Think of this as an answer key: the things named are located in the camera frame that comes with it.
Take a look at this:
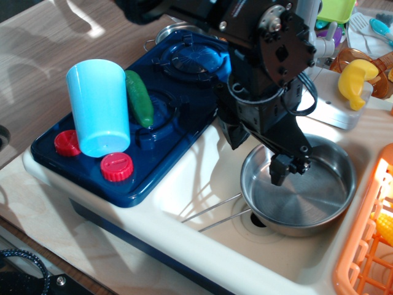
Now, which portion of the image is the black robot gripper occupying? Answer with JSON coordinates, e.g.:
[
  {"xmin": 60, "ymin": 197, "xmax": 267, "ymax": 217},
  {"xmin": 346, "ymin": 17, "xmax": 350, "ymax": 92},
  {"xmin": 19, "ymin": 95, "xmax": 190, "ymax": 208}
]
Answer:
[{"xmin": 214, "ymin": 77, "xmax": 313, "ymax": 186}]

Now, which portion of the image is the steel frying pan wire handle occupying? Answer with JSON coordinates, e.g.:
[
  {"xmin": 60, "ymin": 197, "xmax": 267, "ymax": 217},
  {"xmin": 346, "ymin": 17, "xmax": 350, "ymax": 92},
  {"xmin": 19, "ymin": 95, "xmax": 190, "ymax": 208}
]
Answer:
[{"xmin": 181, "ymin": 133, "xmax": 358, "ymax": 238}]

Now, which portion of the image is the green toy cucumber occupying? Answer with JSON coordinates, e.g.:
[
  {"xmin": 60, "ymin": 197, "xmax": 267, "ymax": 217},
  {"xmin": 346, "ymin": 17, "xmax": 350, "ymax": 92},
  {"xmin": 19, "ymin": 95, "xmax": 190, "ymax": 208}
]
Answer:
[{"xmin": 125, "ymin": 70, "xmax": 154, "ymax": 128}]

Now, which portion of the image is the light blue plastic cup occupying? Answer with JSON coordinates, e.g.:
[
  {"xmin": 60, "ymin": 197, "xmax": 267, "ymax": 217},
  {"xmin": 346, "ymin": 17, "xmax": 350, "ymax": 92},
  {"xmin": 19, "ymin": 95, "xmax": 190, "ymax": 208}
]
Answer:
[{"xmin": 66, "ymin": 59, "xmax": 131, "ymax": 158}]

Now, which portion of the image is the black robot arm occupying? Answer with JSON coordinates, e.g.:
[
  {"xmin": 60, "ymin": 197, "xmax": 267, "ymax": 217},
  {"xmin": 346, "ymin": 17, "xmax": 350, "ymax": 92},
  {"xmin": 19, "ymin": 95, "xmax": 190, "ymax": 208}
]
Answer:
[{"xmin": 117, "ymin": 1, "xmax": 318, "ymax": 186}]

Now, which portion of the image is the cream toy sink unit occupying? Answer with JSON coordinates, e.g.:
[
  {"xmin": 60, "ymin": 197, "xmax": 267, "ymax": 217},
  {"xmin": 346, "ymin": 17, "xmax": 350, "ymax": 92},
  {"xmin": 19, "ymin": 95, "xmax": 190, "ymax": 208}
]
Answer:
[{"xmin": 23, "ymin": 98, "xmax": 392, "ymax": 294}]

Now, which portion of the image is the dark blue toy stove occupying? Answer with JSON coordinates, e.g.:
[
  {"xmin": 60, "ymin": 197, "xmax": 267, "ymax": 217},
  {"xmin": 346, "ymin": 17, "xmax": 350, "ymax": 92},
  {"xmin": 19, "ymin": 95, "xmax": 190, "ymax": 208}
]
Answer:
[{"xmin": 31, "ymin": 29, "xmax": 230, "ymax": 208}]

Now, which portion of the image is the red stove knob right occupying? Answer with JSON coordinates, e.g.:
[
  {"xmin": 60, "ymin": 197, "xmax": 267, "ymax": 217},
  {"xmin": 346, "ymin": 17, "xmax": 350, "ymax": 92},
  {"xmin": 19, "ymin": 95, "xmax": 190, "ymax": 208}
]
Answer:
[{"xmin": 100, "ymin": 152, "xmax": 134, "ymax": 182}]

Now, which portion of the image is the red stove knob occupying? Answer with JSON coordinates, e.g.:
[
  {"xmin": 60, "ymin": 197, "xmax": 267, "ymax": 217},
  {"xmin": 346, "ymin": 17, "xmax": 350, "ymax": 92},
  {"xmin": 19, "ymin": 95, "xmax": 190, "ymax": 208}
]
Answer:
[
  {"xmin": 54, "ymin": 130, "xmax": 82, "ymax": 157},
  {"xmin": 100, "ymin": 152, "xmax": 134, "ymax": 182}
]

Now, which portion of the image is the steel pot behind stove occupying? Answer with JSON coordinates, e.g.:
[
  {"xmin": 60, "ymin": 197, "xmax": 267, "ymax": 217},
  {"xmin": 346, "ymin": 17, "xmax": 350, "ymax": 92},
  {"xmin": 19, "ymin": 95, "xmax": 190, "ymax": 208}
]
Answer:
[{"xmin": 143, "ymin": 22, "xmax": 217, "ymax": 52}]

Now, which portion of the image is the red stove knob left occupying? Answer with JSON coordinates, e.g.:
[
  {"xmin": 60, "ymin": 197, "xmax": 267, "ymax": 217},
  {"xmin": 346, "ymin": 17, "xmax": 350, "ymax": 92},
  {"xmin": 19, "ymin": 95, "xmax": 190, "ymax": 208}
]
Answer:
[{"xmin": 54, "ymin": 130, "xmax": 82, "ymax": 157}]

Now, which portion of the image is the yellow toy banana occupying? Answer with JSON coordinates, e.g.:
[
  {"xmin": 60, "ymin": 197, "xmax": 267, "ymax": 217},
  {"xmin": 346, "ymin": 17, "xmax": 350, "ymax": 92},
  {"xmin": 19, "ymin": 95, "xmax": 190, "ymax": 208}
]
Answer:
[{"xmin": 338, "ymin": 59, "xmax": 379, "ymax": 111}]

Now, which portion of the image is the grey toy faucet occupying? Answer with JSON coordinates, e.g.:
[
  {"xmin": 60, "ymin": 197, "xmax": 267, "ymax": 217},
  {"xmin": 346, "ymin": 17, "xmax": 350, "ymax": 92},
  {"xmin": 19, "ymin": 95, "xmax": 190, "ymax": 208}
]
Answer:
[{"xmin": 296, "ymin": 0, "xmax": 374, "ymax": 130}]

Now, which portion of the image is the amber transparent cup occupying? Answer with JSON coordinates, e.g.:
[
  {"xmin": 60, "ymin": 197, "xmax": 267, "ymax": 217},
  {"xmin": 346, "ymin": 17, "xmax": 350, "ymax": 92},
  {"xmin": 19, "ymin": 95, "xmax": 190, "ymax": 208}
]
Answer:
[{"xmin": 329, "ymin": 48, "xmax": 392, "ymax": 99}]

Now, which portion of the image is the yellow toy corn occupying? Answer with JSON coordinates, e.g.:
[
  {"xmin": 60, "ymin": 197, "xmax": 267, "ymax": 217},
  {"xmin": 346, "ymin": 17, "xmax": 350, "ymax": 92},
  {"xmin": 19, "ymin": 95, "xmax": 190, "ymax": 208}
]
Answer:
[{"xmin": 370, "ymin": 213, "xmax": 393, "ymax": 246}]

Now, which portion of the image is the orange dish rack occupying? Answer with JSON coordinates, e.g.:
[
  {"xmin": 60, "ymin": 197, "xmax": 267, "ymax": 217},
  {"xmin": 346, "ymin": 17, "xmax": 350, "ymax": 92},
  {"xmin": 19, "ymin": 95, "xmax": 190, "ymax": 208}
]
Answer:
[{"xmin": 332, "ymin": 144, "xmax": 392, "ymax": 294}]

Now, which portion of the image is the lime green tray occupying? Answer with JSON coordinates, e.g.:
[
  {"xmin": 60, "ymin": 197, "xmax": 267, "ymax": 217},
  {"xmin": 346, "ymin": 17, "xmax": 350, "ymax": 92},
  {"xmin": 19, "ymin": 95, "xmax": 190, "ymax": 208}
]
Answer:
[{"xmin": 317, "ymin": 0, "xmax": 357, "ymax": 24}]

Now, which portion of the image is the white plastic spatula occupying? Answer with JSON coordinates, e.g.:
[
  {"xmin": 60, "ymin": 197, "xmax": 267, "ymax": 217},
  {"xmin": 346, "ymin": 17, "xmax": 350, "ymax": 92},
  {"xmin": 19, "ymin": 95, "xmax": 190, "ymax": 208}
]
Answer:
[{"xmin": 347, "ymin": 12, "xmax": 389, "ymax": 56}]

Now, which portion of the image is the black device with screw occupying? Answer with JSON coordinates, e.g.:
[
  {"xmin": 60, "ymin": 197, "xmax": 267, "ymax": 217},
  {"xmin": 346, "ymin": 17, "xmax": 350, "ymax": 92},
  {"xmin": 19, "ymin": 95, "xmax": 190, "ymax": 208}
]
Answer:
[{"xmin": 1, "ymin": 272, "xmax": 93, "ymax": 295}]

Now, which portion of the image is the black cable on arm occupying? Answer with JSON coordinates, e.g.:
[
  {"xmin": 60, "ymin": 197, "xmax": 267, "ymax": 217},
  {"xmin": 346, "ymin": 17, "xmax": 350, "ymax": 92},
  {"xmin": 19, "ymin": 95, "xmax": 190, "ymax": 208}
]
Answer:
[{"xmin": 281, "ymin": 72, "xmax": 319, "ymax": 117}]

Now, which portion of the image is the teal handled utensil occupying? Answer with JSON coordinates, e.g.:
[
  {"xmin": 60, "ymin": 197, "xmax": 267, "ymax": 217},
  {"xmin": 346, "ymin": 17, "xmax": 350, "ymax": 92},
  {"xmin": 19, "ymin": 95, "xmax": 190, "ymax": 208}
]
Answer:
[{"xmin": 369, "ymin": 18, "xmax": 392, "ymax": 45}]

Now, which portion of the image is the black braided cable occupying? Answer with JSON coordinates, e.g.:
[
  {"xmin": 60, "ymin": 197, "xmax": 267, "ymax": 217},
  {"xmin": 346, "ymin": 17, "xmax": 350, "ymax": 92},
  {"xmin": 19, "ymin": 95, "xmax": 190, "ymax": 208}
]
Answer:
[{"xmin": 0, "ymin": 248, "xmax": 50, "ymax": 295}]

